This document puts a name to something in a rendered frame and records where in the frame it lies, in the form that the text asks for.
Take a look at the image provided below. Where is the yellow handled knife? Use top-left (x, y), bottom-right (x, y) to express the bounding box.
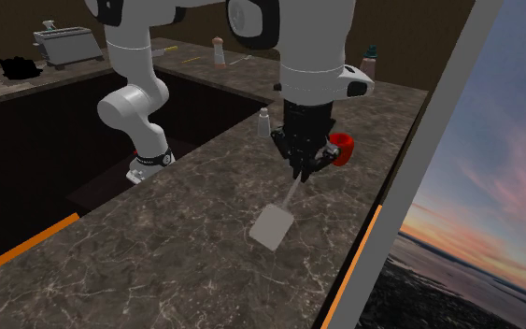
top-left (150, 45), bottom-right (179, 59)

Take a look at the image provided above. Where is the grey toaster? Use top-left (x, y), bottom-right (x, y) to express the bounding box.
top-left (33, 26), bottom-right (106, 71)

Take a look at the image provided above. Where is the white salt shaker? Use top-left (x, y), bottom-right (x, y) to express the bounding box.
top-left (256, 107), bottom-right (272, 139)

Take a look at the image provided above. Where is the grey spatula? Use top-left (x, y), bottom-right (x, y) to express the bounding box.
top-left (248, 175), bottom-right (301, 252)

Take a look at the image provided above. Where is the dark robot stand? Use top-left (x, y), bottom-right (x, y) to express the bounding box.
top-left (65, 136), bottom-right (200, 214)

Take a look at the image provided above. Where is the white pepper mill brown top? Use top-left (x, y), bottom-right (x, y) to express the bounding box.
top-left (211, 36), bottom-right (228, 70)

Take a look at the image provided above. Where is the black lumpy object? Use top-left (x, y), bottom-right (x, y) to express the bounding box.
top-left (0, 55), bottom-right (44, 82)

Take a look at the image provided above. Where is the red cup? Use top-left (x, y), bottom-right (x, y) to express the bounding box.
top-left (328, 132), bottom-right (356, 168)

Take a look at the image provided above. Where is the pink bottle teal cap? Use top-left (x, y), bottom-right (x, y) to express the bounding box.
top-left (359, 44), bottom-right (379, 81)

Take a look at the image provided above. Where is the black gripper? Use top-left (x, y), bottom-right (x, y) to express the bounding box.
top-left (271, 100), bottom-right (341, 184)

